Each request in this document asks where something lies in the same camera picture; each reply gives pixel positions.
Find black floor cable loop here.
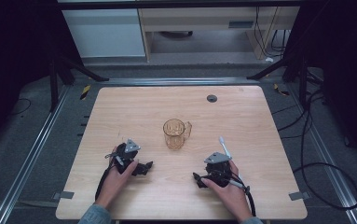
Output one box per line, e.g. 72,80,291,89
292,90,357,211

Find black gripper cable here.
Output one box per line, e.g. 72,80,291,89
228,174,257,217
94,155,119,202

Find person's right hand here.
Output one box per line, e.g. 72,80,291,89
200,160,254,222

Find white toothbrush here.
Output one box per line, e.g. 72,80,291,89
218,135,234,161

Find amber glass mug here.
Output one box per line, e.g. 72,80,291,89
162,118,193,150

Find black thin floor cable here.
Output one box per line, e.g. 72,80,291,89
9,97,33,117

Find person's left hand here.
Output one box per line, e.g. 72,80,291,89
95,146,140,210

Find metal floor rail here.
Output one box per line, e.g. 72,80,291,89
100,77,261,88
286,83,357,224
0,85,72,224

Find black tripod stand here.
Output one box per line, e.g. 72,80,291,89
246,54,312,108
48,55,110,113

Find black hanging desk cables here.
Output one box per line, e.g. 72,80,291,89
253,7,292,59

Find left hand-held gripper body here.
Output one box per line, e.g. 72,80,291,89
104,138,143,175

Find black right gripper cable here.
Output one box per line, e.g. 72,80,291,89
228,174,257,217

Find white cabinet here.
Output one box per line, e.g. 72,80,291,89
62,8,146,59

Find yellow black floor tape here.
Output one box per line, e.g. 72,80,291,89
273,82,291,97
79,84,92,101

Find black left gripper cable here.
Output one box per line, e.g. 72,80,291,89
94,155,119,202

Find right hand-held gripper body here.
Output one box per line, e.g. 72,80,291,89
203,151,233,189

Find grey table corner bracket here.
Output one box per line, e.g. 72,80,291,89
52,190,76,201
288,190,311,202

